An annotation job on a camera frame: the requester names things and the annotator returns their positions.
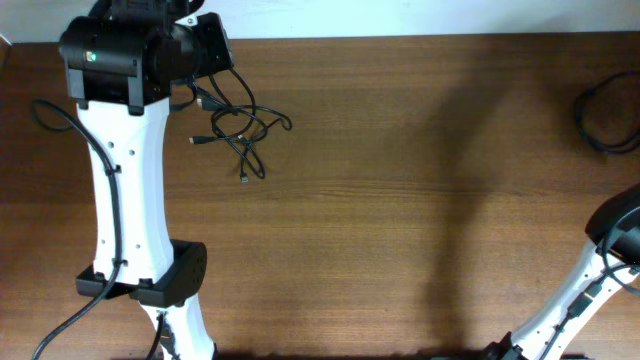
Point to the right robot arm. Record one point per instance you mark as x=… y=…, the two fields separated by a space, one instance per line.
x=608 y=263

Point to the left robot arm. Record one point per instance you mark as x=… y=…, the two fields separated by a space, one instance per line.
x=121 y=61

